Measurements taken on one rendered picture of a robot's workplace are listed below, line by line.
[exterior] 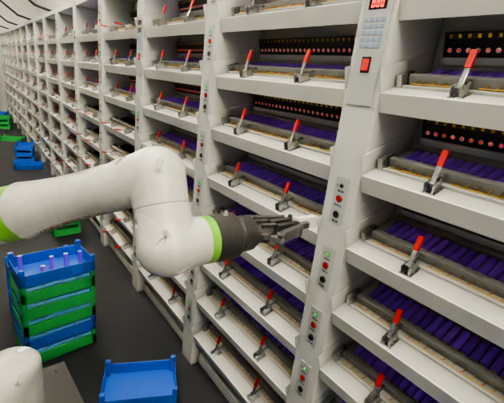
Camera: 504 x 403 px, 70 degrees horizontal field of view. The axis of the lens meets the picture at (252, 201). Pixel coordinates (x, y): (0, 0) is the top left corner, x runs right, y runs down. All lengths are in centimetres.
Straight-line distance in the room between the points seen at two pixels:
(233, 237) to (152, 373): 127
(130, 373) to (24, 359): 85
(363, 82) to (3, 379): 106
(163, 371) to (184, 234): 130
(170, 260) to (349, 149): 52
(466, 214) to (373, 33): 43
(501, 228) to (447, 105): 25
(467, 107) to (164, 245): 60
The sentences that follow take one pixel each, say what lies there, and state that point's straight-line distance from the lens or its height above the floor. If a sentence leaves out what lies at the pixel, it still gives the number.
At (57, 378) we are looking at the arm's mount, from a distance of 139.
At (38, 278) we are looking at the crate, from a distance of 177.
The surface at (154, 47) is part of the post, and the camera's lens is 205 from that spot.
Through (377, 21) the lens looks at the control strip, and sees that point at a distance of 91.
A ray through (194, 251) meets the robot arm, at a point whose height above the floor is 101.
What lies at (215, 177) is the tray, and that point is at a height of 94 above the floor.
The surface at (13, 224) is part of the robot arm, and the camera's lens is 82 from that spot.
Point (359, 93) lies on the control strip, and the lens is 90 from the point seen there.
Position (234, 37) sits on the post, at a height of 145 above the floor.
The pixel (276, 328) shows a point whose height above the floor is 55.
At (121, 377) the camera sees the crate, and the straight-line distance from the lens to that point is 186.
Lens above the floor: 129
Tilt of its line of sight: 18 degrees down
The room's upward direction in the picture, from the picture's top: 7 degrees clockwise
